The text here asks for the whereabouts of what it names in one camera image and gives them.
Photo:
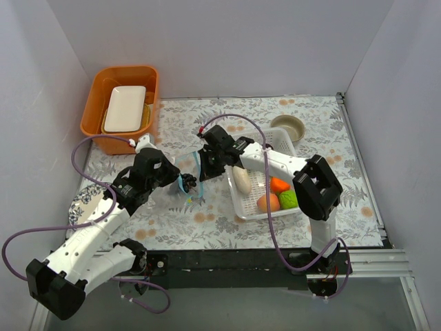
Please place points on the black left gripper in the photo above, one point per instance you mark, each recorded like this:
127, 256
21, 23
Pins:
173, 173

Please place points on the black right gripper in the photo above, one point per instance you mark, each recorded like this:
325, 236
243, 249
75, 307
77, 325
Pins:
208, 162

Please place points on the dark grape bunch toy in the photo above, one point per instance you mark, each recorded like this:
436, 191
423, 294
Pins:
187, 182

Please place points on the clear zip top bag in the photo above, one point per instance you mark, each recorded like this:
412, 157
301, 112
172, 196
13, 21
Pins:
182, 192

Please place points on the white radish toy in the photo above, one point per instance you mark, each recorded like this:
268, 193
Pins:
242, 180

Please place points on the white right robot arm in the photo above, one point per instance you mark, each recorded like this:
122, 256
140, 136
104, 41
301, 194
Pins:
315, 184

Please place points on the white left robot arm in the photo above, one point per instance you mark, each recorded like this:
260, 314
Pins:
63, 280

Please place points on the white plastic basket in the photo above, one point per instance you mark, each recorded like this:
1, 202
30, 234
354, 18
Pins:
265, 193

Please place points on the peach toy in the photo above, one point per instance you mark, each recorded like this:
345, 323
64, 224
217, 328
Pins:
270, 202

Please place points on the yellow container in bin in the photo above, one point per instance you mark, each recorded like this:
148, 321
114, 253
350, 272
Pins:
109, 127

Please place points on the orange fruit toy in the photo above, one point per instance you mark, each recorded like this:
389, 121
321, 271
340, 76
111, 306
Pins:
278, 186

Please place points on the white rectangular plate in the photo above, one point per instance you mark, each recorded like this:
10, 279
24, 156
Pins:
126, 103

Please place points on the green fruit toy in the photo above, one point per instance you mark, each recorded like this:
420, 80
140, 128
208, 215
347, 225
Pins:
288, 200

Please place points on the orange plastic bin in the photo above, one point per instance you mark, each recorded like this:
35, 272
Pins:
103, 84

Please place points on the beige ceramic bowl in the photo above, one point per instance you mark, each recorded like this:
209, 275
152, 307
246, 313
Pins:
294, 127

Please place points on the blue patterned plate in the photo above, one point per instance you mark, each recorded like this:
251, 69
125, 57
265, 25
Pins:
84, 203

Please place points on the black base bar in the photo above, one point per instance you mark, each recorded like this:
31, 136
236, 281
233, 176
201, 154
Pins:
255, 268

